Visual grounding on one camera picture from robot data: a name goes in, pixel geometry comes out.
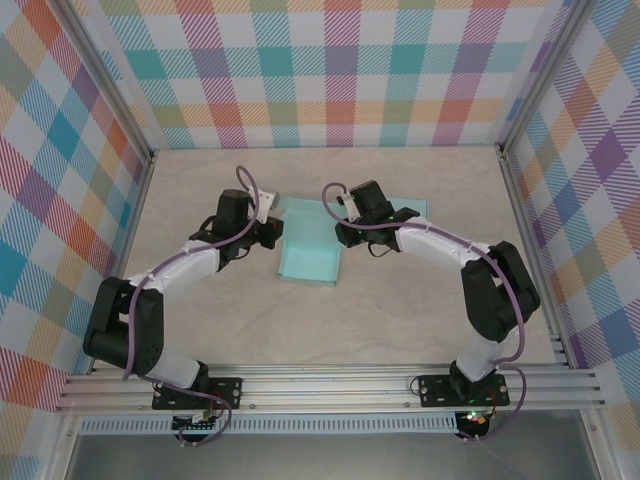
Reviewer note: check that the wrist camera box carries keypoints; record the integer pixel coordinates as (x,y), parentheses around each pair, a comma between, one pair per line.
(270,197)
(351,210)

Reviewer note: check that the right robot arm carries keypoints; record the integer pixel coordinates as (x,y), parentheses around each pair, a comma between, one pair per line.
(500,300)

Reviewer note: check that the aluminium corner post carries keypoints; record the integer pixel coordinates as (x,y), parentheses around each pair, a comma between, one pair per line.
(545,75)
(107,80)

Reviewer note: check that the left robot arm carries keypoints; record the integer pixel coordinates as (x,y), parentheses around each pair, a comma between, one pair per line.
(105,320)

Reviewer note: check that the light blue paper box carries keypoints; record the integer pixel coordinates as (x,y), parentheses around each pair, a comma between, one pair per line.
(422,205)
(307,260)

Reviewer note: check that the aluminium side rail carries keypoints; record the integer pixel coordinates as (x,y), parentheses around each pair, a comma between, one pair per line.
(522,225)
(131,240)

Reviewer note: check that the small black circuit board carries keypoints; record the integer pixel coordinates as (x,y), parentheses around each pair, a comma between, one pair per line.
(192,425)
(475,421)

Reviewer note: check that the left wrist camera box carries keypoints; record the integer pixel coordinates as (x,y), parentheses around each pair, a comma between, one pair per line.
(270,197)

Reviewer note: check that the aluminium frame leg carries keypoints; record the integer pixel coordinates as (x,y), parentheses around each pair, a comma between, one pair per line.
(60,445)
(597,445)

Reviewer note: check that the grey metal panel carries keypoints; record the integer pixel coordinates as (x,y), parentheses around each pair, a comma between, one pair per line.
(325,457)

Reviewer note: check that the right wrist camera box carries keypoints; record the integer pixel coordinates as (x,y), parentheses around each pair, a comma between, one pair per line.
(351,210)

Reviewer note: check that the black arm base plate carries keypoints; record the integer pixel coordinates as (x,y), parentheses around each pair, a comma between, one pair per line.
(227,392)
(435,392)

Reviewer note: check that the aluminium mounting rail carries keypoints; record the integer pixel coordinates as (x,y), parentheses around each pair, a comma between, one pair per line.
(325,387)

